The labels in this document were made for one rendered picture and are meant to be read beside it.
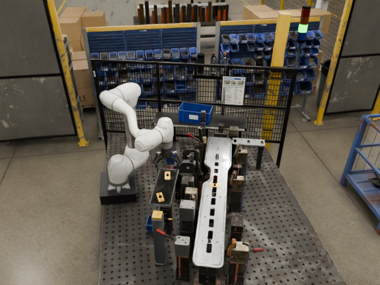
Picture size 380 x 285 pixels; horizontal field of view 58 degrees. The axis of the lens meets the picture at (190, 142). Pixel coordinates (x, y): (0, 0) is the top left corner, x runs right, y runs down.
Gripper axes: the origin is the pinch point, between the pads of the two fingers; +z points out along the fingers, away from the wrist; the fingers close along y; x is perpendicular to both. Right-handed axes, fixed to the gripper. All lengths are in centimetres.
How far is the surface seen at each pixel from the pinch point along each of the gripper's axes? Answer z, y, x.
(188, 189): 13.5, 14.6, -6.5
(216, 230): 21, 31, -37
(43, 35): -32, -141, 208
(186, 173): 12.5, 14.0, 10.6
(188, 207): 10.5, 13.8, -26.6
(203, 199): 21.5, 25.1, -8.3
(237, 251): 16, 41, -58
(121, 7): 52, -121, 695
